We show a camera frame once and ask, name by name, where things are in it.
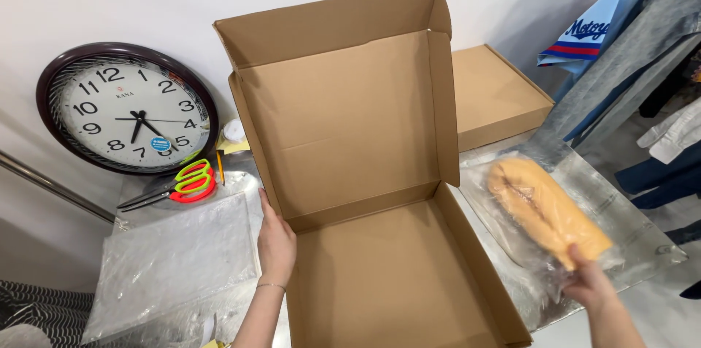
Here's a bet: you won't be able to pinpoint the person's right hand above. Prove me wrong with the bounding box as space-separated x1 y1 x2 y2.
562 244 618 311

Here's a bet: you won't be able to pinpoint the person's left hand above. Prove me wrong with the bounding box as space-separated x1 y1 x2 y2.
257 188 298 290

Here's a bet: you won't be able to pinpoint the orange garment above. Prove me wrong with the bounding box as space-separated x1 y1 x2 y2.
459 141 626 305

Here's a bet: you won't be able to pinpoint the brown cardboard box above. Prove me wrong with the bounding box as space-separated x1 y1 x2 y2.
212 0 533 348
451 44 555 153

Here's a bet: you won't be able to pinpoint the stack of clear plastic bags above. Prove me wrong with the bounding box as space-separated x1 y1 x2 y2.
81 173 291 346

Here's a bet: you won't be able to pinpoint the yellow sticky notes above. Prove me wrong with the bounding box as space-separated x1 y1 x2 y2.
217 138 252 156

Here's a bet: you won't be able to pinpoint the white-capped small jar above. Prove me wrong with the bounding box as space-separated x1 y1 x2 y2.
222 119 246 146

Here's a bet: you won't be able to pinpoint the rack of hanging clothes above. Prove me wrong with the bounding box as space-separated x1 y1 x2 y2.
537 0 701 301

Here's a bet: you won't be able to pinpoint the closed brown cardboard box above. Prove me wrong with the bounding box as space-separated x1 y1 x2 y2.
451 44 555 153

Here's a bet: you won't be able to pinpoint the black and white striped fabric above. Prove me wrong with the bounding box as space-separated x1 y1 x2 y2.
0 280 118 348

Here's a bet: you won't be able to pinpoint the red-handled scissors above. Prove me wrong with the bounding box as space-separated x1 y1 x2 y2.
120 167 217 213

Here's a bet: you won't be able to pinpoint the green-handled scissors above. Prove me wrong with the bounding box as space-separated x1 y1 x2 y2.
116 159 212 209

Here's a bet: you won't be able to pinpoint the round dark-framed wall clock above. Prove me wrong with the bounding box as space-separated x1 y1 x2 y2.
36 42 220 176

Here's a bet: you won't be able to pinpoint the metal rail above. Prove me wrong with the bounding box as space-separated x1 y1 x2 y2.
0 151 117 225

